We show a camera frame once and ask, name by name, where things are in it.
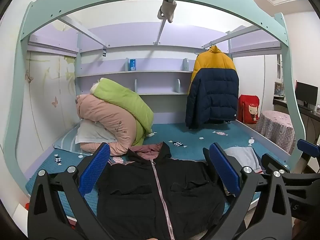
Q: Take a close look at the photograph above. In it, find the photo frame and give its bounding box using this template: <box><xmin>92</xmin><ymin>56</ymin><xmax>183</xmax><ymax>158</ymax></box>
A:
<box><xmin>274</xmin><ymin>82</ymin><xmax>285</xmax><ymax>97</ymax></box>

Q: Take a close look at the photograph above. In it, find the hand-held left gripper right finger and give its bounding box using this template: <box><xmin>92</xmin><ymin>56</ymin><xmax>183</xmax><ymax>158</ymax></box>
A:
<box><xmin>209</xmin><ymin>142</ymin><xmax>293</xmax><ymax>240</ymax></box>

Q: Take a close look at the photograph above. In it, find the blue striped pillow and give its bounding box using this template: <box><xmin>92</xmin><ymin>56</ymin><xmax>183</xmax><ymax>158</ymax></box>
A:
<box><xmin>53</xmin><ymin>125</ymin><xmax>93</xmax><ymax>154</ymax></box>

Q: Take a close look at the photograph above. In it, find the black computer monitor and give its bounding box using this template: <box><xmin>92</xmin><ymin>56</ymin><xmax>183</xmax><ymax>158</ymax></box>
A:
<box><xmin>295</xmin><ymin>81</ymin><xmax>319</xmax><ymax>110</ymax></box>

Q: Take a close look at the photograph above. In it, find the dark desk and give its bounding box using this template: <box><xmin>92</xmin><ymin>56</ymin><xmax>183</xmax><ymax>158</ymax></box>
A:
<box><xmin>273</xmin><ymin>97</ymin><xmax>320</xmax><ymax>117</ymax></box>

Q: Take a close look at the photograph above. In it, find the white wardrobe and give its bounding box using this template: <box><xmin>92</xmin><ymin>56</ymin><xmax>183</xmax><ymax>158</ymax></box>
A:
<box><xmin>232</xmin><ymin>54</ymin><xmax>278</xmax><ymax>120</ymax></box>

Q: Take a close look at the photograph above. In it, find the pink quilt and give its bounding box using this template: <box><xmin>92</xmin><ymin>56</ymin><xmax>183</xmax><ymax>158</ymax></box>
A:
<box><xmin>76</xmin><ymin>94</ymin><xmax>144</xmax><ymax>155</ymax></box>

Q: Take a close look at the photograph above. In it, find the grey folded garment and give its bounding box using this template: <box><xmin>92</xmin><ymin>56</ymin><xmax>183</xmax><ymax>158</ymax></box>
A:
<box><xmin>224</xmin><ymin>146</ymin><xmax>263</xmax><ymax>174</ymax></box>

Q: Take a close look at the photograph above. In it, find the green quilt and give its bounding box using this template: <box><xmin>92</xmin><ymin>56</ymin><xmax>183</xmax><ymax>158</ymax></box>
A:
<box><xmin>92</xmin><ymin>78</ymin><xmax>154</xmax><ymax>145</ymax></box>

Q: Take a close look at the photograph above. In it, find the white pillow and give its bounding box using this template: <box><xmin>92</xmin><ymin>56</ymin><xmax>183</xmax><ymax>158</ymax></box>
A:
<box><xmin>75</xmin><ymin>119</ymin><xmax>118</xmax><ymax>147</ymax></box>

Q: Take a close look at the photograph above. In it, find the red cartoon bag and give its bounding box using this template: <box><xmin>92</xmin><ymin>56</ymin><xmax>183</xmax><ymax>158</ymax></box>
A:
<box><xmin>237</xmin><ymin>94</ymin><xmax>260</xmax><ymax>125</ymax></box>

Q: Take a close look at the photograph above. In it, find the mint green bunk bed frame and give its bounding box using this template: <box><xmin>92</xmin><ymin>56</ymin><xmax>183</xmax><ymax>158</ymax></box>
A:
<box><xmin>4</xmin><ymin>0</ymin><xmax>307</xmax><ymax>188</ymax></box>

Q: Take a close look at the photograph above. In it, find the lavender wall shelf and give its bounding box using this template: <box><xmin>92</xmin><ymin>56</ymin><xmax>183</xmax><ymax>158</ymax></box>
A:
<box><xmin>75</xmin><ymin>57</ymin><xmax>194</xmax><ymax>95</ymax></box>

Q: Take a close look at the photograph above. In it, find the black hooded jacket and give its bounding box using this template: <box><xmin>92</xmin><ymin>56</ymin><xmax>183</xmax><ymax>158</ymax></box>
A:
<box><xmin>96</xmin><ymin>141</ymin><xmax>227</xmax><ymax>240</ymax></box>

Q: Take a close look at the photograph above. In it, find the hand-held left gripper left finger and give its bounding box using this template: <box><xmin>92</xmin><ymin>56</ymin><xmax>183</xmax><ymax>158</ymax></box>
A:
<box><xmin>27</xmin><ymin>142</ymin><xmax>112</xmax><ymax>240</ymax></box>

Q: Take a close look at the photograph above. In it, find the teal quilted bed mat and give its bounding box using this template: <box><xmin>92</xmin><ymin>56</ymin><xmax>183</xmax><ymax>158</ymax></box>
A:
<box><xmin>25</xmin><ymin>122</ymin><xmax>290</xmax><ymax>218</ymax></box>

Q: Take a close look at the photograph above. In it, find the pink patterned tablecloth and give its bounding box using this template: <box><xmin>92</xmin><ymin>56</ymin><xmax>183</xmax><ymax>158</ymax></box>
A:
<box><xmin>255</xmin><ymin>110</ymin><xmax>297</xmax><ymax>155</ymax></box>

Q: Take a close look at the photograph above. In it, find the grey hanging cloth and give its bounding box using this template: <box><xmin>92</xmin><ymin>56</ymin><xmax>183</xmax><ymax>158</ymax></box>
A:
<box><xmin>157</xmin><ymin>0</ymin><xmax>177</xmax><ymax>23</ymax></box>

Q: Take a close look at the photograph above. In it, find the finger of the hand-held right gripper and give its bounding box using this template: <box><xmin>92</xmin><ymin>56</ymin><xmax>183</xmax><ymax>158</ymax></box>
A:
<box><xmin>261</xmin><ymin>153</ymin><xmax>291</xmax><ymax>174</ymax></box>
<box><xmin>297</xmin><ymin>139</ymin><xmax>320</xmax><ymax>157</ymax></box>

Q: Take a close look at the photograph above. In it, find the yellow and navy puffer jacket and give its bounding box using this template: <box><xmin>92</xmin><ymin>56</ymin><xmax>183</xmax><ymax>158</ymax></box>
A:
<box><xmin>185</xmin><ymin>45</ymin><xmax>240</xmax><ymax>130</ymax></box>

